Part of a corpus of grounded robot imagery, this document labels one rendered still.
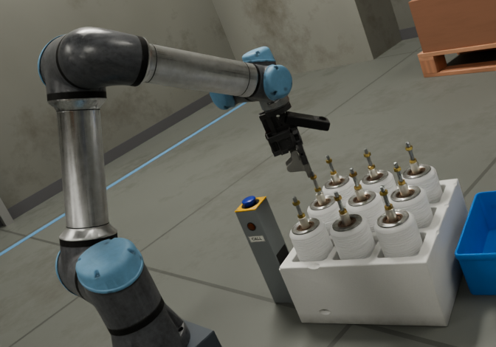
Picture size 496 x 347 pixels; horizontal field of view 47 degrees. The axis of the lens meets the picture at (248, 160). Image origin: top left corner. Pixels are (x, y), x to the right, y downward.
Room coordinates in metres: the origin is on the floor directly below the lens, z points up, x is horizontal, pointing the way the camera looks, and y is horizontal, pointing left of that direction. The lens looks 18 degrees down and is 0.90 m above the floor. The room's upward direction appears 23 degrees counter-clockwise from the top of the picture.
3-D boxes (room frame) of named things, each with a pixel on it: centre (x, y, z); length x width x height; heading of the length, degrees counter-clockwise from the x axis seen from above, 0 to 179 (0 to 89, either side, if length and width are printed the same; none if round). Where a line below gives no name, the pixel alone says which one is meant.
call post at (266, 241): (1.47, 0.04, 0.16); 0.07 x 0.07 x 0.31; 53
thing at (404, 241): (1.20, -0.26, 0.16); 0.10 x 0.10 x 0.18
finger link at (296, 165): (1.41, -0.12, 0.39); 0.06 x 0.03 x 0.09; 83
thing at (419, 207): (1.29, -0.33, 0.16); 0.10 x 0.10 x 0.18
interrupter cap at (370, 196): (1.36, -0.24, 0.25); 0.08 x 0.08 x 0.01
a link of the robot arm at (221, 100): (1.35, -0.05, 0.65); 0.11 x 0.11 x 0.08; 32
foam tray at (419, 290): (1.36, -0.24, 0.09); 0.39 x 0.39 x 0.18; 53
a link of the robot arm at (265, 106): (1.42, -0.12, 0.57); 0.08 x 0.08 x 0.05
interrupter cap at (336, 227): (1.27, -0.17, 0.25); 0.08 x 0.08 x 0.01
